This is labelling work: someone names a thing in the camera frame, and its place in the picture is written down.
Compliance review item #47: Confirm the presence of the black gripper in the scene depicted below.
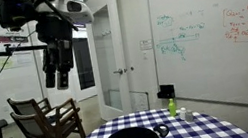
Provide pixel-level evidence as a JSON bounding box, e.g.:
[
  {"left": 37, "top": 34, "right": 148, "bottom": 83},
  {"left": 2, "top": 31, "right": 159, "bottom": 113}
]
[{"left": 33, "top": 11, "right": 83, "bottom": 92}]

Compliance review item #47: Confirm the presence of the dark glass door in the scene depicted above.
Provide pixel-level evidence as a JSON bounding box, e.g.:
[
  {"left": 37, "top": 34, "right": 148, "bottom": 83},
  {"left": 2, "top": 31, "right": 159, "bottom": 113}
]
[{"left": 71, "top": 34, "right": 97, "bottom": 91}]

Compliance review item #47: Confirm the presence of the wooden armchair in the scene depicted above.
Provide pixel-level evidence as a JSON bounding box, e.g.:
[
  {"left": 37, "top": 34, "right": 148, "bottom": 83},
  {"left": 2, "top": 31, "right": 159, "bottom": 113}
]
[
  {"left": 6, "top": 91, "right": 55, "bottom": 124},
  {"left": 8, "top": 96, "right": 88, "bottom": 138}
]

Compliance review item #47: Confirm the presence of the white door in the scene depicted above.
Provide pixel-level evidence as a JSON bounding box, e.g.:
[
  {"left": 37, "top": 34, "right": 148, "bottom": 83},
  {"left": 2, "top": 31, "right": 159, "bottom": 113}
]
[{"left": 81, "top": 0, "right": 138, "bottom": 122}]

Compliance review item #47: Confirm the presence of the small leaning white board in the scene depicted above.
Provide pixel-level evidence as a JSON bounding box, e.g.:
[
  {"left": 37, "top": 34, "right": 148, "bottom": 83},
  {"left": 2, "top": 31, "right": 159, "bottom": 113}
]
[{"left": 129, "top": 88, "right": 152, "bottom": 113}]

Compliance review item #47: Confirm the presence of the white paper notice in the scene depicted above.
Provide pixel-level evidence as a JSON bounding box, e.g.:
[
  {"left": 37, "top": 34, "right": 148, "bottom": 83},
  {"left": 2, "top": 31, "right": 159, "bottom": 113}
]
[{"left": 139, "top": 38, "right": 154, "bottom": 52}]

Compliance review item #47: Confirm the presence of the small green bottle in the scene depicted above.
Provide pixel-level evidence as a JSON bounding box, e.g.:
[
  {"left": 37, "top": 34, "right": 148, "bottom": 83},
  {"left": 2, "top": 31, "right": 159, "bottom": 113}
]
[{"left": 167, "top": 97, "right": 178, "bottom": 118}]

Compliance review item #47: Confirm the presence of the white shaker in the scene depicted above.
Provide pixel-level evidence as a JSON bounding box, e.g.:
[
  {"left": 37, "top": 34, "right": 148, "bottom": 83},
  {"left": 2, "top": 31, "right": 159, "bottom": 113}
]
[{"left": 178, "top": 106, "right": 188, "bottom": 121}]

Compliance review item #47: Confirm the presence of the gray shaker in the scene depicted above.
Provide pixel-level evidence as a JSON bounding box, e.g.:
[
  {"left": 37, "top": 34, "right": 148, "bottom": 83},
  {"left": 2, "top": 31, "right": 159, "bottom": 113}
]
[{"left": 185, "top": 109, "right": 196, "bottom": 123}]

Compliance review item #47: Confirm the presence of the blue white checkered tablecloth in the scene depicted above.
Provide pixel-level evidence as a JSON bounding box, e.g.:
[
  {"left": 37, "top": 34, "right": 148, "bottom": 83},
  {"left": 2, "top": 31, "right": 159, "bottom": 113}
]
[{"left": 55, "top": 93, "right": 248, "bottom": 138}]

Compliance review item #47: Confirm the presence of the whiteboard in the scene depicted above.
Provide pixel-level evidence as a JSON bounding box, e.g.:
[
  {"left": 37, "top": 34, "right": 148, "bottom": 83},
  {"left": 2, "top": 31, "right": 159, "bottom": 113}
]
[{"left": 144, "top": 0, "right": 248, "bottom": 122}]

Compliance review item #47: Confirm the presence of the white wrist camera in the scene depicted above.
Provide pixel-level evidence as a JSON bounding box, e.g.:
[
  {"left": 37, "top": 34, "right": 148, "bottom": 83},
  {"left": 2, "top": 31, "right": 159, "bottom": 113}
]
[{"left": 32, "top": 0, "right": 96, "bottom": 33}]

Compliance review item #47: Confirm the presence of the black wall-mounted box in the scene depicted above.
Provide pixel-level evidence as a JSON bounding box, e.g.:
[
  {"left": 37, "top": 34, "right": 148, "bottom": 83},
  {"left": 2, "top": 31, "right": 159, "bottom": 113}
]
[{"left": 155, "top": 82, "right": 176, "bottom": 102}]

